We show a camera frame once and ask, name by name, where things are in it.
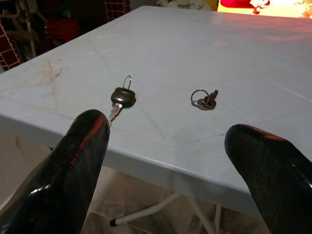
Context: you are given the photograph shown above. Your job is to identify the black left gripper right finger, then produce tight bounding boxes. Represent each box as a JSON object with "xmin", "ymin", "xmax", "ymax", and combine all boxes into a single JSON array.
[{"xmin": 224, "ymin": 123, "xmax": 312, "ymax": 234}]

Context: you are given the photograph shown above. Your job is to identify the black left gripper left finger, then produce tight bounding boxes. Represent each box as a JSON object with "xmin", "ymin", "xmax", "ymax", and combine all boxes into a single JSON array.
[{"xmin": 0, "ymin": 109, "xmax": 111, "ymax": 234}]

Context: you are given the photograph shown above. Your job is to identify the white table leg tube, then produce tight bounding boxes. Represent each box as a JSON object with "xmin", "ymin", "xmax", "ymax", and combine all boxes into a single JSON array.
[{"xmin": 187, "ymin": 197, "xmax": 215, "ymax": 234}]

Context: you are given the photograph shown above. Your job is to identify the white tube with black tip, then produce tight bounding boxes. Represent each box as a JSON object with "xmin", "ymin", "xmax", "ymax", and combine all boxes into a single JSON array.
[{"xmin": 109, "ymin": 192, "xmax": 182, "ymax": 228}]

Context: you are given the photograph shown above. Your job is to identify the red plastic stool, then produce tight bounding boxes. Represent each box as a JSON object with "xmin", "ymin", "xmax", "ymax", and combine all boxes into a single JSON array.
[{"xmin": 45, "ymin": 19, "xmax": 82, "ymax": 47}]

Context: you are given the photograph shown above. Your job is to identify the light blue plastic table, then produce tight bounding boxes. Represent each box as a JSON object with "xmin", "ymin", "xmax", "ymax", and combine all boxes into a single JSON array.
[{"xmin": 0, "ymin": 6, "xmax": 312, "ymax": 220}]

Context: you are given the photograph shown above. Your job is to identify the bright television screen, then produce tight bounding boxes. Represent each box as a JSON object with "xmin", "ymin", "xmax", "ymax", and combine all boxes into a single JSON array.
[{"xmin": 216, "ymin": 0, "xmax": 312, "ymax": 19}]

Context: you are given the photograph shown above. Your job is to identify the yellow cushion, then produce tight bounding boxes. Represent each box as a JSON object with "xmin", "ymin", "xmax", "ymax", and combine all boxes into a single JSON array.
[{"xmin": 203, "ymin": 0, "xmax": 219, "ymax": 12}]

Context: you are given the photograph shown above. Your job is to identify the dinosaur print pillow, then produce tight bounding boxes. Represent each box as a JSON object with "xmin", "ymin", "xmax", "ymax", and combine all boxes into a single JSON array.
[{"xmin": 156, "ymin": 0, "xmax": 205, "ymax": 10}]

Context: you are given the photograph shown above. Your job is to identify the black head key with ring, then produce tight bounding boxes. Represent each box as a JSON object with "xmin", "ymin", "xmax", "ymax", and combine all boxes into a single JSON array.
[{"xmin": 108, "ymin": 75, "xmax": 137, "ymax": 128}]

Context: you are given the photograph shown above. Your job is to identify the small dark keys on ring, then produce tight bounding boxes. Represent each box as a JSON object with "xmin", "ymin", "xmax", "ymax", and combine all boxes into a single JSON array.
[{"xmin": 191, "ymin": 89, "xmax": 219, "ymax": 111}]

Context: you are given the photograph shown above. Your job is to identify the pale chair frame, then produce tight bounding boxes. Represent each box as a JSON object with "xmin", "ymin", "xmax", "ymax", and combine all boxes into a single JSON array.
[{"xmin": 0, "ymin": 0, "xmax": 47, "ymax": 58}]

